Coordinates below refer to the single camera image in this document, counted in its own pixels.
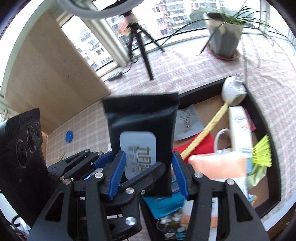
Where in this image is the orange tissue pack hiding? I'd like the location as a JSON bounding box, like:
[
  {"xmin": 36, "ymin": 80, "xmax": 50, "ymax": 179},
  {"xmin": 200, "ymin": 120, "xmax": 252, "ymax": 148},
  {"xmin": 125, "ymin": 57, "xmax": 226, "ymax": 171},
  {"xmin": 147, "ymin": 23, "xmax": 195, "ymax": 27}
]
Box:
[{"xmin": 188, "ymin": 151, "xmax": 247, "ymax": 179}]

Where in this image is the black wet wipes pack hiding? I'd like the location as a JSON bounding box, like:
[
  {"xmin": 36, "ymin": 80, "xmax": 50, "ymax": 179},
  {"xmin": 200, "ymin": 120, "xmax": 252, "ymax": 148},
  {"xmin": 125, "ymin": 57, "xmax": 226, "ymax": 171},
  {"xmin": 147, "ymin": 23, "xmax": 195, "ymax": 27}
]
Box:
[{"xmin": 102, "ymin": 92, "xmax": 180, "ymax": 196}]

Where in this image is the yellow plastic shuttlecock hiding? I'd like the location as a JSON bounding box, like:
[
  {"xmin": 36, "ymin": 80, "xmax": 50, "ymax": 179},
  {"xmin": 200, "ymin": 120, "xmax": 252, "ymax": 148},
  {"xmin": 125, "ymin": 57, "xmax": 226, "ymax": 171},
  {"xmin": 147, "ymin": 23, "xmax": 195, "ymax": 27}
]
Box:
[{"xmin": 252, "ymin": 135, "xmax": 272, "ymax": 168}]

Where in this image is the blue wipes packet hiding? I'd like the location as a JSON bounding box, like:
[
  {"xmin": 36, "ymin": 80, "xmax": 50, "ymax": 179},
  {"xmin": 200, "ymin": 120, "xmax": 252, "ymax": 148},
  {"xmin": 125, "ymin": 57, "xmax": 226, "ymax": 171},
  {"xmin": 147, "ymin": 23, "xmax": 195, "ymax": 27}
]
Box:
[{"xmin": 143, "ymin": 191, "xmax": 185, "ymax": 219}]

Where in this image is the red pouch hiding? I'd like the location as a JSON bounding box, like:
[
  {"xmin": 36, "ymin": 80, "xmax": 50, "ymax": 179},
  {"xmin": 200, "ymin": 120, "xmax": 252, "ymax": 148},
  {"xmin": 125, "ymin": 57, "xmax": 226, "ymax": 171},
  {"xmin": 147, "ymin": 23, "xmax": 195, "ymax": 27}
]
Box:
[{"xmin": 173, "ymin": 133, "xmax": 214, "ymax": 163}]

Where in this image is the light blue lotion tube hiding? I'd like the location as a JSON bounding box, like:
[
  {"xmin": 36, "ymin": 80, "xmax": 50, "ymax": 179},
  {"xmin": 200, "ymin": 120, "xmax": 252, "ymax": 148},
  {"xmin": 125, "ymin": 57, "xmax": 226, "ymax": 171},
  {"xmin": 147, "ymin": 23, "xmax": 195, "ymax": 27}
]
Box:
[{"xmin": 228, "ymin": 106, "xmax": 252, "ymax": 155}]

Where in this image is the black power strip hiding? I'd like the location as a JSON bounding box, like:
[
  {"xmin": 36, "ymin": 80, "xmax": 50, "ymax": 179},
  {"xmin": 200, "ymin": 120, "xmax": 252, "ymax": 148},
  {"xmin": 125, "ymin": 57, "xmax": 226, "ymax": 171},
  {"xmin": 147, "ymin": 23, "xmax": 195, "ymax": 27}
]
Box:
[{"xmin": 107, "ymin": 72, "xmax": 123, "ymax": 81}]

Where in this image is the wooden backboard panel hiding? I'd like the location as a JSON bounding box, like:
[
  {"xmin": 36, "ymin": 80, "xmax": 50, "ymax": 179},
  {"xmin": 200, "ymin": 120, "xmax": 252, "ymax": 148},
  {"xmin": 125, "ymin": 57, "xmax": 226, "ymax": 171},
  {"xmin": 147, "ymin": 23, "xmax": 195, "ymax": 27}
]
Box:
[{"xmin": 4, "ymin": 11, "xmax": 110, "ymax": 134}]

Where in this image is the black storage tray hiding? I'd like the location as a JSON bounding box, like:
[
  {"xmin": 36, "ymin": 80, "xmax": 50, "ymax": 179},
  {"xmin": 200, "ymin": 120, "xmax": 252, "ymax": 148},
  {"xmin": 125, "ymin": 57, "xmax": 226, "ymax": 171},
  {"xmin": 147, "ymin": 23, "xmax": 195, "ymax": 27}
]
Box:
[{"xmin": 138, "ymin": 75, "xmax": 282, "ymax": 241}]

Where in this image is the white dome device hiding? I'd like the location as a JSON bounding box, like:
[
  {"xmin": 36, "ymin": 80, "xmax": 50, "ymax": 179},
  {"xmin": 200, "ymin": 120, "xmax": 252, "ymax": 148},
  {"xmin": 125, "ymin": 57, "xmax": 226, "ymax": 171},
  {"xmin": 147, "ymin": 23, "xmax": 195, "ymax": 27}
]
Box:
[{"xmin": 221, "ymin": 75, "xmax": 247, "ymax": 106}]

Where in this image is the potted spider plant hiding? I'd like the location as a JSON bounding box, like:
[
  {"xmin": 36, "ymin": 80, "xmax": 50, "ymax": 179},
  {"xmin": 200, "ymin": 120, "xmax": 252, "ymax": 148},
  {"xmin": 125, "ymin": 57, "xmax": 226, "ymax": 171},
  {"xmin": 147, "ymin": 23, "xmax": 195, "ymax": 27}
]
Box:
[{"xmin": 163, "ymin": 4, "xmax": 292, "ymax": 59}]

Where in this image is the black cable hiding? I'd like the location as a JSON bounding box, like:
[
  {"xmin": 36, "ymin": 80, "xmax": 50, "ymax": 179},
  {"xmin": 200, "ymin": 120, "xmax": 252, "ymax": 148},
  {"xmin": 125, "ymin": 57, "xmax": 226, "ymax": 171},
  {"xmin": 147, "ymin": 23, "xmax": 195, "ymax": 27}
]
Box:
[{"xmin": 10, "ymin": 214, "xmax": 24, "ymax": 230}]

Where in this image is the white loop cord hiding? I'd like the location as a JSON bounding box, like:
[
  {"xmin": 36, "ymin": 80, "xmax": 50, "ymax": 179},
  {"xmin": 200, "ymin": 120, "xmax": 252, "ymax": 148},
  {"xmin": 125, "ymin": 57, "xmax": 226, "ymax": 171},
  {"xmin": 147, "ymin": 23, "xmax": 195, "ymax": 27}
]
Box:
[{"xmin": 214, "ymin": 128, "xmax": 232, "ymax": 153}]

